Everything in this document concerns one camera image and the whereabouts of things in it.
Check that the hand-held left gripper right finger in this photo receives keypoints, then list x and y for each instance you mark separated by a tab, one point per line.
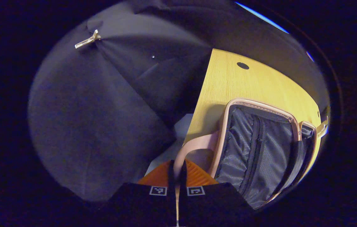
183	176

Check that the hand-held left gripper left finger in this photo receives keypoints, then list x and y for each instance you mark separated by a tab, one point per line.
172	176

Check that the pink suitcase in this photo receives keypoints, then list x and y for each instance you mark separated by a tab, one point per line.
247	151

